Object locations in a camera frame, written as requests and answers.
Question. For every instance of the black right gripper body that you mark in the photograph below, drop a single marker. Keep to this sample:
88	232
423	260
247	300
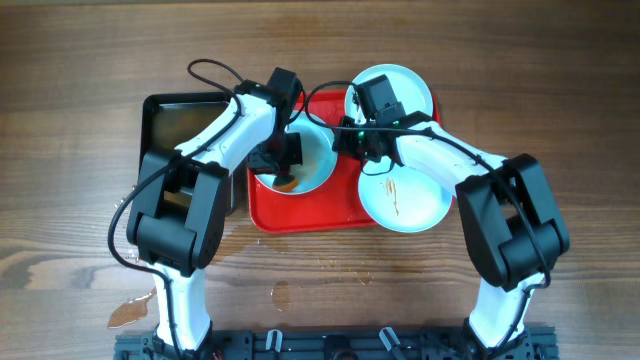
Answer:
356	137

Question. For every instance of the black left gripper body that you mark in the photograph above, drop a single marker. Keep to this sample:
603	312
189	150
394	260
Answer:
279	150

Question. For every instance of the orange green sponge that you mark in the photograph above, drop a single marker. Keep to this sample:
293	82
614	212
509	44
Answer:
285	183

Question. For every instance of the light blue plate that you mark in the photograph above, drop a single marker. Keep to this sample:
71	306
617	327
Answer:
402	199
409	88
319	160

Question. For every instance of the light blue plate top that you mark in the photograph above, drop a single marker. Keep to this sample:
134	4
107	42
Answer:
409	88

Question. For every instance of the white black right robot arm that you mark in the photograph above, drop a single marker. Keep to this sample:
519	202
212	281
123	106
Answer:
514	231

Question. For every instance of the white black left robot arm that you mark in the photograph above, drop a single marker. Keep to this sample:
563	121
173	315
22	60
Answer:
177	211

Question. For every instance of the red plastic tray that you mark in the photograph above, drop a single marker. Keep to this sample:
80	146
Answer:
334	205

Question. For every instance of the black water tray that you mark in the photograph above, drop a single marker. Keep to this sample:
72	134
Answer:
171	119

